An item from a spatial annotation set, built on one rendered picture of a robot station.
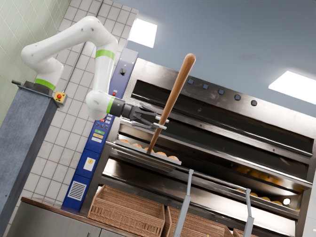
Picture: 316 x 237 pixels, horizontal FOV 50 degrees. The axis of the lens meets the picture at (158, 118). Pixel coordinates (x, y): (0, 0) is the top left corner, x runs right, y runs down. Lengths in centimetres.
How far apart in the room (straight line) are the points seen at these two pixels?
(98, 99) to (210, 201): 176
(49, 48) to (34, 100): 31
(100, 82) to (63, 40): 31
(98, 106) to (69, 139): 148
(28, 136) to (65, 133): 115
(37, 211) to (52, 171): 64
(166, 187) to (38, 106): 147
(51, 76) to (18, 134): 40
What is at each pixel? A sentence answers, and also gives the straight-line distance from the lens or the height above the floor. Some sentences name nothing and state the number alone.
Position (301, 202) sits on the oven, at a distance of 342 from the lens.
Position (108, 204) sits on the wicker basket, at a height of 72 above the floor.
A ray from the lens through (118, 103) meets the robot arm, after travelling 168.
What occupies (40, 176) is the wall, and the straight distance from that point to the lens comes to 315.
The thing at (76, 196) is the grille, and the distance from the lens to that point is 304.
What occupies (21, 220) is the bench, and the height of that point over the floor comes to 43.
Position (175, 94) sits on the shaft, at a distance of 121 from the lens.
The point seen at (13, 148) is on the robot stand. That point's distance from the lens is 205.
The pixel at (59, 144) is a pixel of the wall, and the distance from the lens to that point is 315.
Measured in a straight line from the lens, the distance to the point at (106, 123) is 310.
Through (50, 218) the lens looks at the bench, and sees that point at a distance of 256.
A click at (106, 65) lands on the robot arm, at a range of 192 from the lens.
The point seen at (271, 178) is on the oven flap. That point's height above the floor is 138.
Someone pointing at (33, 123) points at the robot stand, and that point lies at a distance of 205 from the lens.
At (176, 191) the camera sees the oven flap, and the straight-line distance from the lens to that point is 307.
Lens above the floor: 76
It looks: 15 degrees up
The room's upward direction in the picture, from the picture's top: 19 degrees clockwise
